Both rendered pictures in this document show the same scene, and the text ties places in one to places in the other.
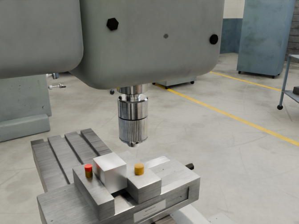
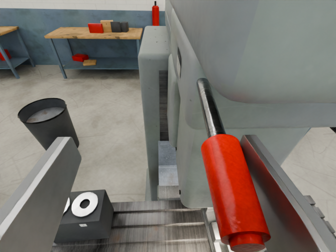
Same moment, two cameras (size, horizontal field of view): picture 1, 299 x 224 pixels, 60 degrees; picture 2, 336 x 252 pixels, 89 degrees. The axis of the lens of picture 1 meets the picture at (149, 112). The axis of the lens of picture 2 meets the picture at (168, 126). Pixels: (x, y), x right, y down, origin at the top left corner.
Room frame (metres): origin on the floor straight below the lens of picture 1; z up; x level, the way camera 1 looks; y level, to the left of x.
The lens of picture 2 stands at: (0.39, -0.29, 1.78)
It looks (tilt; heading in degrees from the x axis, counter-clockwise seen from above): 41 degrees down; 117
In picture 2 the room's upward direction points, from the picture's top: 2 degrees clockwise
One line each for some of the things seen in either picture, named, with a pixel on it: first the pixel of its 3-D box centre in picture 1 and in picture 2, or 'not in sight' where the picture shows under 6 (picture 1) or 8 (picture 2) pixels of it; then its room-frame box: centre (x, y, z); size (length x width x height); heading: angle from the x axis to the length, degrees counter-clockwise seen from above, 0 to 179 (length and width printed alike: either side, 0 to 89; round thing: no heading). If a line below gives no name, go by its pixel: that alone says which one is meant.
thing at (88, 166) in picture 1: (88, 170); not in sight; (0.48, 0.13, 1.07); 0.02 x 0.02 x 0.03
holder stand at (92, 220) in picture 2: not in sight; (79, 216); (-0.04, -0.20, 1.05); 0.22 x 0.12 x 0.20; 33
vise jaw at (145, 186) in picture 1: (132, 174); (231, 230); (0.51, 0.04, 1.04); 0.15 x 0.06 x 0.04; 34
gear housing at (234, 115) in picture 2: not in sight; (241, 50); (0.36, 0.06, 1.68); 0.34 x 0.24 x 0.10; 121
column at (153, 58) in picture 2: not in sight; (179, 146); (0.07, 0.56, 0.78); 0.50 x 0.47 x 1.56; 121
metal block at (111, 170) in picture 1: (110, 172); not in sight; (0.48, 0.09, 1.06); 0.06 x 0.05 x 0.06; 34
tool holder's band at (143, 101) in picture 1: (132, 100); not in sight; (0.38, 0.03, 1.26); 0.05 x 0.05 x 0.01
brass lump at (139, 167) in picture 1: (139, 169); not in sight; (0.49, 0.02, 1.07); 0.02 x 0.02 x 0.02
